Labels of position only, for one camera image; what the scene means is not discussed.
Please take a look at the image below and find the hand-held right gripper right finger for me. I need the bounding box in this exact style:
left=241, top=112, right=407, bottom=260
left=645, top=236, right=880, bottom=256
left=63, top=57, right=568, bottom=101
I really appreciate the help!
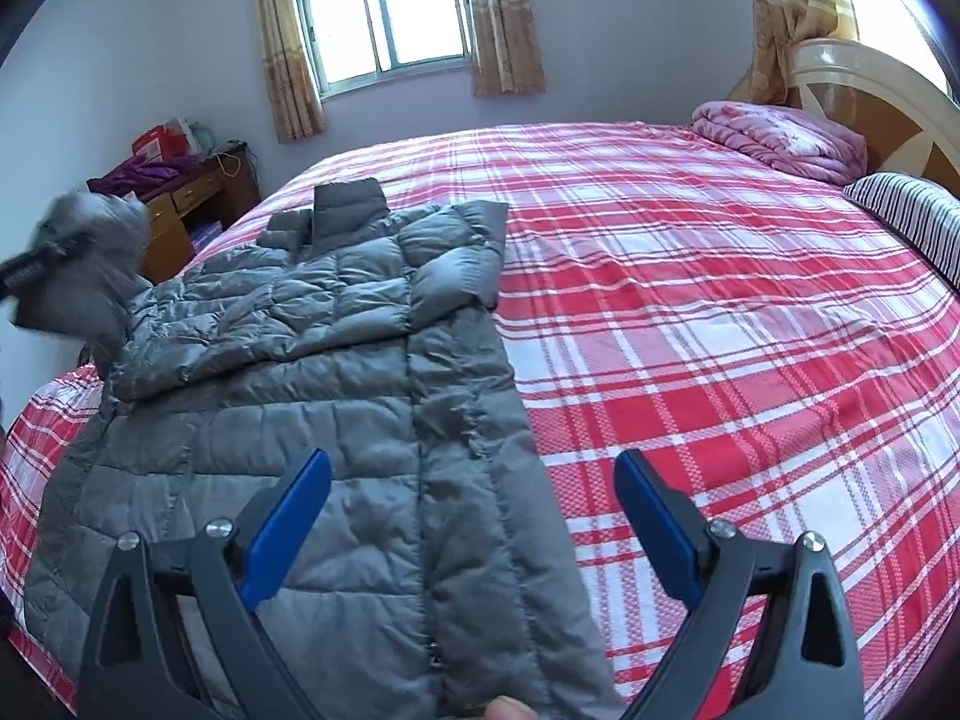
left=613, top=448, right=863, bottom=720

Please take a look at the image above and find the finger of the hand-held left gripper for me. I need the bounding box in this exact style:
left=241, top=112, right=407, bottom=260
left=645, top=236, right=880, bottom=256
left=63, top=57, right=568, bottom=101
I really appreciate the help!
left=0, top=236, right=83, bottom=297

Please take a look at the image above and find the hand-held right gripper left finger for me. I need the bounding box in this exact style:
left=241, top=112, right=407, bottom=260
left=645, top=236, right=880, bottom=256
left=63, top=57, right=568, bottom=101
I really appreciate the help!
left=79, top=448, right=333, bottom=720

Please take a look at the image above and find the grey puffer jacket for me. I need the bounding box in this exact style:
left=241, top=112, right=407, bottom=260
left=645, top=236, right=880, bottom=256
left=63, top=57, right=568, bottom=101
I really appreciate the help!
left=15, top=180, right=627, bottom=720

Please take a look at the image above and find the purple cloth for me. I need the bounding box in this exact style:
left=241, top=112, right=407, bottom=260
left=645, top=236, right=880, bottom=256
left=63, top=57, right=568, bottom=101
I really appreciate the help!
left=86, top=154, right=185, bottom=200

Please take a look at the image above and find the red box on desk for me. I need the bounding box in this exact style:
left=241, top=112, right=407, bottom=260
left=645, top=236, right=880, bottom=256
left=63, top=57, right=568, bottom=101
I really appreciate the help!
left=131, top=118, right=197, bottom=166

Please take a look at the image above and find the bed with red plaid sheet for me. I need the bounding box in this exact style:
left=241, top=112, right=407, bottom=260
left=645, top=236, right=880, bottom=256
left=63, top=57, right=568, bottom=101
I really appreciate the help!
left=0, top=120, right=960, bottom=720

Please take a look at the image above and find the wooden desk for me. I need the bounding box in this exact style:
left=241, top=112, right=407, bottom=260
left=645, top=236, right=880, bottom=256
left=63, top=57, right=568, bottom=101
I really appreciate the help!
left=139, top=142, right=262, bottom=284

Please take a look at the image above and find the beige patterned curtain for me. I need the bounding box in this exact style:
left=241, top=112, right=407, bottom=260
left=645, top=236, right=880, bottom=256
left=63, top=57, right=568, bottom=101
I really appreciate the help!
left=457, top=0, right=547, bottom=97
left=251, top=0, right=327, bottom=145

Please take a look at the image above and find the striped pillow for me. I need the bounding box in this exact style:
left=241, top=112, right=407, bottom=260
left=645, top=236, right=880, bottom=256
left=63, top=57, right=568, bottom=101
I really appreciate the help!
left=844, top=172, right=960, bottom=286

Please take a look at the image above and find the cream and wood headboard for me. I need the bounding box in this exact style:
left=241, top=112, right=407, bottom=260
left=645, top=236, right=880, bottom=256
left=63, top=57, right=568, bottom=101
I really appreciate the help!
left=727, top=37, right=960, bottom=200

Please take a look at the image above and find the tan floral curtain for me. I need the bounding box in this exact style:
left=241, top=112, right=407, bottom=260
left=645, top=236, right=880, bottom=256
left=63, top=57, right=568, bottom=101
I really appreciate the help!
left=750, top=0, right=860, bottom=106

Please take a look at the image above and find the window with metal frame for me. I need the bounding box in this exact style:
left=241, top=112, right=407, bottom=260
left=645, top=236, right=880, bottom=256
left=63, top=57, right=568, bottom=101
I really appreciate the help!
left=291, top=0, right=475, bottom=97

